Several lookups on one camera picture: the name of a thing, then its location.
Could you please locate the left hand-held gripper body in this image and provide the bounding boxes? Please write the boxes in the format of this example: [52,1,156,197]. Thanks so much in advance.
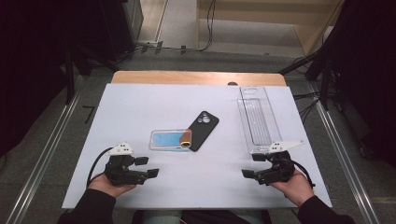
[104,142,149,187]

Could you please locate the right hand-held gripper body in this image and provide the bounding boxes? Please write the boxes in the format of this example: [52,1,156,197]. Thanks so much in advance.
[256,139,304,187]

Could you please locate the blue clear phone case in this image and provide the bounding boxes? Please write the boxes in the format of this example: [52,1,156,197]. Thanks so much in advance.
[149,129,193,153]

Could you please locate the clear plastic rack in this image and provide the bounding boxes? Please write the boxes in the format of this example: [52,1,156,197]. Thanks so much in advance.
[236,86,284,155]

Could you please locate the black phone case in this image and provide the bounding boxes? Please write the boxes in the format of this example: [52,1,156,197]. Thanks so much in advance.
[187,110,220,153]

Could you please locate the person's left hand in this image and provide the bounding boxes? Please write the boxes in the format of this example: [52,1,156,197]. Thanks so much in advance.
[88,172,138,199]

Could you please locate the person's right hand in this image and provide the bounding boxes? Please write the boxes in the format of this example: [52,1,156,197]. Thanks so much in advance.
[269,169,316,208]

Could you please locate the wooden table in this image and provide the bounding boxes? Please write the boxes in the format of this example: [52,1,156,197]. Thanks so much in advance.
[110,70,288,87]

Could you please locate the black metal stand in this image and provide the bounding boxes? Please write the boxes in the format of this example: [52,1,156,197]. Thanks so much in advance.
[277,49,332,111]

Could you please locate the dark cabinet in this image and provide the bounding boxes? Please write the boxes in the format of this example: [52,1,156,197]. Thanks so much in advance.
[99,0,145,62]

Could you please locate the light wooden shelf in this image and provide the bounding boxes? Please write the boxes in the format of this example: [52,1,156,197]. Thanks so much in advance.
[195,0,345,58]

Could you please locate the left hand-held gripper cable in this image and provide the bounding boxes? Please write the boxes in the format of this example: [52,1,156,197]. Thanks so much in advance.
[86,147,115,189]

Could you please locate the hand-held gripper cable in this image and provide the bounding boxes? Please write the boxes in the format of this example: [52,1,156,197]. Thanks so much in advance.
[86,147,115,189]
[291,160,317,189]

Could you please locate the right hand-held gripper cable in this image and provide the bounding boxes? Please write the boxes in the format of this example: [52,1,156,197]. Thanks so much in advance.
[291,160,317,189]

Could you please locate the metal floor rail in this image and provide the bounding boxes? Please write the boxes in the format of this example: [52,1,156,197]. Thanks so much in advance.
[6,74,84,224]
[311,87,381,224]

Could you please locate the black floor cables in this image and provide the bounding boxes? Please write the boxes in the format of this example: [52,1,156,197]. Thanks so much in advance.
[292,91,323,124]

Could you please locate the black hanging cable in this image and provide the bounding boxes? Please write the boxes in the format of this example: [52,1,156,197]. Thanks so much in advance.
[197,0,218,52]

